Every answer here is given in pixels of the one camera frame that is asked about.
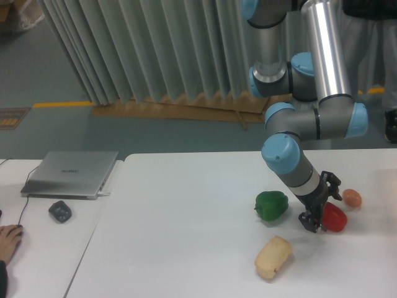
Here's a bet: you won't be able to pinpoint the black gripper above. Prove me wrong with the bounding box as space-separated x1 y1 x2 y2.
296 171 342 233

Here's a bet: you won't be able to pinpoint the red bell pepper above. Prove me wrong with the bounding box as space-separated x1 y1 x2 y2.
323 202 347 232

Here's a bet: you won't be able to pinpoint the black sleeve forearm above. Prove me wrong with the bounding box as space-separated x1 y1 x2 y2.
0 261 8 298

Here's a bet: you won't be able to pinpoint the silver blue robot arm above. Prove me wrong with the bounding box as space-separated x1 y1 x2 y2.
240 1 368 233

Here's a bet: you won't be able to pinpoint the person's hand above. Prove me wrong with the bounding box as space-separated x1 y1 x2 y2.
0 225 22 266

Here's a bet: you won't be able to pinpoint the brown egg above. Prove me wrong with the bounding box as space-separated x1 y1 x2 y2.
342 189 362 208

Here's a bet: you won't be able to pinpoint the green bell pepper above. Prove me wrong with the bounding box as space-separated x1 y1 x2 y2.
254 191 288 222

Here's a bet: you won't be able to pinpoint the beige bread loaf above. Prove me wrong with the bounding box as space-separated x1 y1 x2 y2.
254 236 292 279

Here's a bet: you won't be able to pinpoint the brown cardboard sheet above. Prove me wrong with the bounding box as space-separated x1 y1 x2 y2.
91 91 289 130

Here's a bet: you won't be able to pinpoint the standing person grey trousers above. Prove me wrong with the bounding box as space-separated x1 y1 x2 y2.
340 0 396 144

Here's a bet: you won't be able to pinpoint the white laptop plug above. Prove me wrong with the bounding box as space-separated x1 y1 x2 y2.
97 191 110 197

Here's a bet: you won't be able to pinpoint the grey folding curtain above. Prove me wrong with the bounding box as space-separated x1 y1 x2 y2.
37 0 314 105

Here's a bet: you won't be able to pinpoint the black small device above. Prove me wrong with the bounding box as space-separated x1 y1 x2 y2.
48 201 73 224

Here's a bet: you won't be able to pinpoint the silver laptop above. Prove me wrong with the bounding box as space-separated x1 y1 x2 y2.
20 151 118 199

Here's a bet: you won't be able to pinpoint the black computer mouse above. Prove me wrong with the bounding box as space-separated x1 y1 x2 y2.
17 225 24 237

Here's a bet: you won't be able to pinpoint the black mouse cable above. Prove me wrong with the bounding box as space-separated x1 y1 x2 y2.
0 158 41 226

